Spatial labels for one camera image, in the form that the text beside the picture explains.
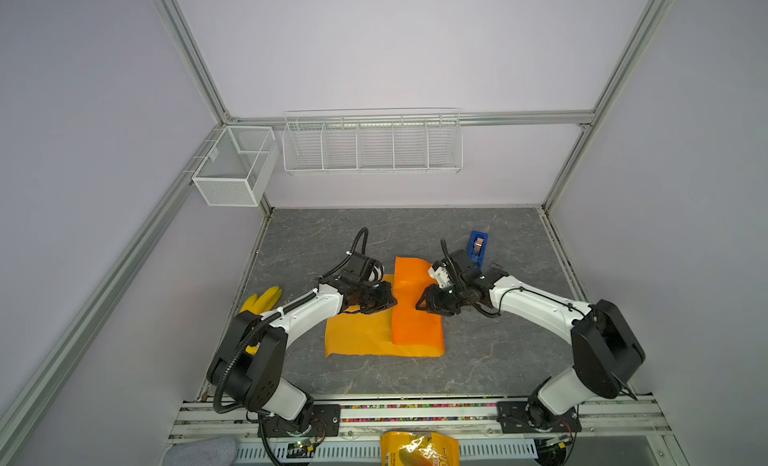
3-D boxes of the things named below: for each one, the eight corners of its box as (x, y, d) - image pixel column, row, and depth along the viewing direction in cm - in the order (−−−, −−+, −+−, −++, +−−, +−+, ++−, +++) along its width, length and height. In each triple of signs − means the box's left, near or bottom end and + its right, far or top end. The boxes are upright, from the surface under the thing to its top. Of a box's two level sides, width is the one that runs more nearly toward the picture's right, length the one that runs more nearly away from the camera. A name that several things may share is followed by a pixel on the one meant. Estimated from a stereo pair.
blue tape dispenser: (466, 271, 104) (470, 259, 98) (470, 243, 112) (474, 230, 107) (481, 274, 103) (485, 262, 98) (483, 245, 111) (488, 233, 106)
